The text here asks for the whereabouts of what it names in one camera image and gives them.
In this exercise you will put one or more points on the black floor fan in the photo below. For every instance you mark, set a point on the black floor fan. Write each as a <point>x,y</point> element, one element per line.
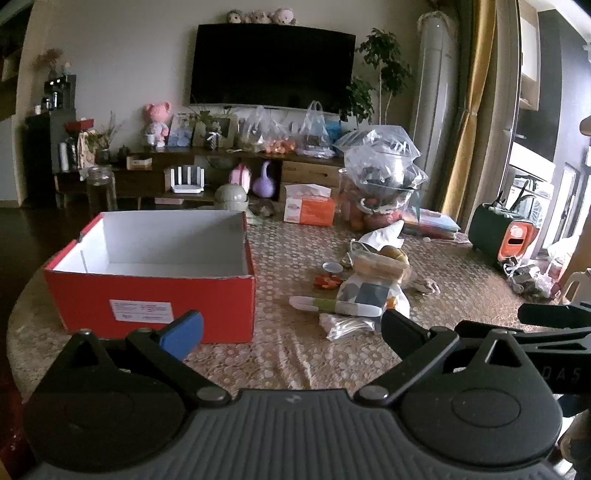
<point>531,207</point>

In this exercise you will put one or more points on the flat pink box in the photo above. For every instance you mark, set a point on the flat pink box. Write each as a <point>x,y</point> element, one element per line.
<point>166,201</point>

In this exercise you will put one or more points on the pink plush doll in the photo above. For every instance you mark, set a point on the pink plush doll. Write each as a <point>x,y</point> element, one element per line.
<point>157,122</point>

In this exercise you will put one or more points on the blue pack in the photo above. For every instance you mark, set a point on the blue pack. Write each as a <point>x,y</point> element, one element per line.
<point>334,127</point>

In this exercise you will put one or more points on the bread bag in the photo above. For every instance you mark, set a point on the bread bag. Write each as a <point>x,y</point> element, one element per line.
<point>374,270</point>

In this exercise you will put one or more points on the stack of colourful folders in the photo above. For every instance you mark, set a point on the stack of colourful folders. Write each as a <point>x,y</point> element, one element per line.
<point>434,226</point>

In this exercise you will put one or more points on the white paper roll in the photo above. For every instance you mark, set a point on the white paper roll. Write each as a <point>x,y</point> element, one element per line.
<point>63,157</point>

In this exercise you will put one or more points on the white jar lid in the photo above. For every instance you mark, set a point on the white jar lid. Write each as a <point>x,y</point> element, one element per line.
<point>332,268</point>

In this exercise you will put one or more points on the round tan bun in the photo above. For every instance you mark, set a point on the round tan bun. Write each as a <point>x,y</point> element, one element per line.
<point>392,254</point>

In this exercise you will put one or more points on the vase with white ribbon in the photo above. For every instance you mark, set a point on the vase with white ribbon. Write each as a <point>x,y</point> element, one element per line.
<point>212,141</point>

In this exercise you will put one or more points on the potted tree plant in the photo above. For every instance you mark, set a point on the potted tree plant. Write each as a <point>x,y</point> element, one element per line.
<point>385,60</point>

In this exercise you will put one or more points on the green and orange appliance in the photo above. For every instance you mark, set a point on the green and orange appliance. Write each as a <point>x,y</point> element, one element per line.
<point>489,230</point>

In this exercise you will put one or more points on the white and green tube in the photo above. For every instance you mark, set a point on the white and green tube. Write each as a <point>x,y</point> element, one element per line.
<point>323,304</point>

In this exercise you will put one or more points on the white standing air conditioner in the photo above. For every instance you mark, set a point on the white standing air conditioner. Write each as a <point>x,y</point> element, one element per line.
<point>438,92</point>

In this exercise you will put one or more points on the floral paper bag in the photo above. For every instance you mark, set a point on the floral paper bag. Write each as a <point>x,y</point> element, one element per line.
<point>85,150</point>

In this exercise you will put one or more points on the small cardboard box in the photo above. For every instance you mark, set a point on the small cardboard box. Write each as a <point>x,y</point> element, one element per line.
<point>138,162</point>

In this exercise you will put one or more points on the wooden television cabinet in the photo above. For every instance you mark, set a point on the wooden television cabinet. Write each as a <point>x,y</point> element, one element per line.
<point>184,159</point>

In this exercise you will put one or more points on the white plastic chair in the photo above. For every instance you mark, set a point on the white plastic chair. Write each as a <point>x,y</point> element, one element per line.
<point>579,286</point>

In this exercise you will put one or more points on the dried flower bunch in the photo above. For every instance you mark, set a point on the dried flower bunch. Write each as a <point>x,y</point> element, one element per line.
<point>48,60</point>

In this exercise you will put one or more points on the large clear bag of cookware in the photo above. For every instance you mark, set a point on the large clear bag of cookware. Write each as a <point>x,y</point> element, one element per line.
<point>383,157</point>

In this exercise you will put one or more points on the wooden photo frame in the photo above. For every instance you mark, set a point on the wooden photo frame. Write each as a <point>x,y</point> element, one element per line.
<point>226,129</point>

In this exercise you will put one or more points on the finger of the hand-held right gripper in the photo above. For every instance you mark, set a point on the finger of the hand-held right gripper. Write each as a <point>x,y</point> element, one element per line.
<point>554,337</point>
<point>554,314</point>

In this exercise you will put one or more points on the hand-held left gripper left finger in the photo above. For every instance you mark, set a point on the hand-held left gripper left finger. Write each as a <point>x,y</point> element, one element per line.
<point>182,334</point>

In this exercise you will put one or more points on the clear tub of oranges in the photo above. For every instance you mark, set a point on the clear tub of oranges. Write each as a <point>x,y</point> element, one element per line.
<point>364,221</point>

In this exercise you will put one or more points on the yellow curtain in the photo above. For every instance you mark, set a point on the yellow curtain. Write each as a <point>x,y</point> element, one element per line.
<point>478,69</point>

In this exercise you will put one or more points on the white router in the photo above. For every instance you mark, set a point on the white router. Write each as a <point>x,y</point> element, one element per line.
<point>187,189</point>

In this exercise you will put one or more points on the crumpled white plastic bag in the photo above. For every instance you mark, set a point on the crumpled white plastic bag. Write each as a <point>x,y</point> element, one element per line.
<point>383,235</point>

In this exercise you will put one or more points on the folded green cloth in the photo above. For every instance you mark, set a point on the folded green cloth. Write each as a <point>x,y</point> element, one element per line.
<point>261,214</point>

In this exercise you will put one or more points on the orange tissue pack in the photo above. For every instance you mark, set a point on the orange tissue pack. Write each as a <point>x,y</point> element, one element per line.
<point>309,212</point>

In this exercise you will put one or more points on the tall glass jar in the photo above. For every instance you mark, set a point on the tall glass jar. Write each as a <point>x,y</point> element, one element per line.
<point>101,194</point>

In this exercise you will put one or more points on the clear bag of small oranges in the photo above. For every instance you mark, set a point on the clear bag of small oranges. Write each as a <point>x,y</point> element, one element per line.
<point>268,134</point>

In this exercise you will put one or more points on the red gift box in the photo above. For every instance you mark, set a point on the red gift box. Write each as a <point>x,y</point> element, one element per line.
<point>79,125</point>

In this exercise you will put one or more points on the red cardboard box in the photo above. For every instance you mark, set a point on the red cardboard box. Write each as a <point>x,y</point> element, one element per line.
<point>138,295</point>

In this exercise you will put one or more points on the black cabinet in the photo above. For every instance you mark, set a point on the black cabinet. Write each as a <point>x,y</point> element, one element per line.
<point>44,152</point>

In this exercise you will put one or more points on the black coffee machine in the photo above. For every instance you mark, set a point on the black coffee machine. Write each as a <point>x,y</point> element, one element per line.
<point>60,90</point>

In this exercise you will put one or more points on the clear plastic bag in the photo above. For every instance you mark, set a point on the clear plastic bag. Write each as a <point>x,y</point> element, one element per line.
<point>316,134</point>

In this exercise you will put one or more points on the plastic bags heap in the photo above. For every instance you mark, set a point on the plastic bags heap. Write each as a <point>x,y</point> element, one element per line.
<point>531,277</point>

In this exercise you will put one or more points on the red toy figure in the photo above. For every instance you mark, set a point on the red toy figure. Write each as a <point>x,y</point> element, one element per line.
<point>328,282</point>

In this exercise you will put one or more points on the small plush toy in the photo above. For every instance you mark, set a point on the small plush toy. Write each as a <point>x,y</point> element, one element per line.
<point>284,16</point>
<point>265,17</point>
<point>251,18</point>
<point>235,17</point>

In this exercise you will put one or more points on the vase of dried grass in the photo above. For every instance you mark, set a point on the vase of dried grass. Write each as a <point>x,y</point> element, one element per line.
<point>102,154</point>

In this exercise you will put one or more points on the black television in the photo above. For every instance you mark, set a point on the black television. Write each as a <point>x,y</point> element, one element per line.
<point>272,64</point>

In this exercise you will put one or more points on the blue picture frame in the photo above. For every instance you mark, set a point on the blue picture frame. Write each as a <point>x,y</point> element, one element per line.
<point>181,131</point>

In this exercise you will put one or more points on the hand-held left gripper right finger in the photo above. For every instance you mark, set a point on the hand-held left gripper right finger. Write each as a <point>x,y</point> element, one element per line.
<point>400,330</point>

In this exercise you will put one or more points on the green ribbed bowl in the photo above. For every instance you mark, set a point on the green ribbed bowl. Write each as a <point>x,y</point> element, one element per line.
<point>231,194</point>

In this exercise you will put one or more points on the small dark teapot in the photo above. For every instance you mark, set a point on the small dark teapot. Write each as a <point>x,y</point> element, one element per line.
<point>124,152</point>

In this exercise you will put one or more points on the white bag with dark contents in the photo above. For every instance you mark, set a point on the white bag with dark contents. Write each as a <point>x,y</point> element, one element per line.
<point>364,293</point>

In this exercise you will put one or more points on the pink toy case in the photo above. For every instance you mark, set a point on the pink toy case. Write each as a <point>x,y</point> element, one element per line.
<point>240,177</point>

